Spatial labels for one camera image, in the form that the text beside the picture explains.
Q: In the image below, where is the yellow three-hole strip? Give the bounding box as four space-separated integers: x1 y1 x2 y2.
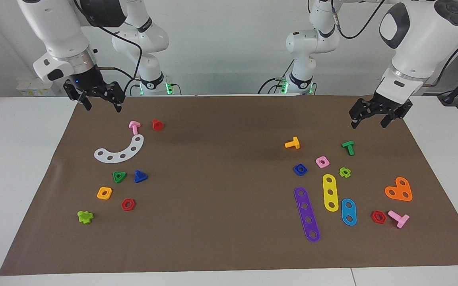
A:
322 174 339 212

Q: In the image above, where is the brown table mat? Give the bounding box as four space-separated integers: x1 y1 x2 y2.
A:
0 95 458 276

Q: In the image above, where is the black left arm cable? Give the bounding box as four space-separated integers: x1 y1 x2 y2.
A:
330 0 458 86

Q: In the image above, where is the white curved five-hole plate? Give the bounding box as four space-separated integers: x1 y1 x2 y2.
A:
94 134 145 164

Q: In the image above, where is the blue two-hole strip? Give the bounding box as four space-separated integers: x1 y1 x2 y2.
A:
341 198 357 226

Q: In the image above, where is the large pink toy screw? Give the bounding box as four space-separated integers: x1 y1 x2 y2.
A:
388 210 410 229

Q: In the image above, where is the purple four-hole strip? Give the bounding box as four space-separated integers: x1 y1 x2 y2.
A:
294 187 321 243

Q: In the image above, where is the orange three-hole heart plate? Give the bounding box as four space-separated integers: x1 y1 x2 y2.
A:
384 177 413 202

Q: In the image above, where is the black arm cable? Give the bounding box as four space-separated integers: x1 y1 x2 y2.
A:
330 0 458 86
74 0 143 82

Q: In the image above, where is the black base cable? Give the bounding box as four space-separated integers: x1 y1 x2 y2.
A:
122 76 142 96
258 60 295 95

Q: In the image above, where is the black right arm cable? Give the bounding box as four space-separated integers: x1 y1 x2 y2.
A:
74 0 143 82

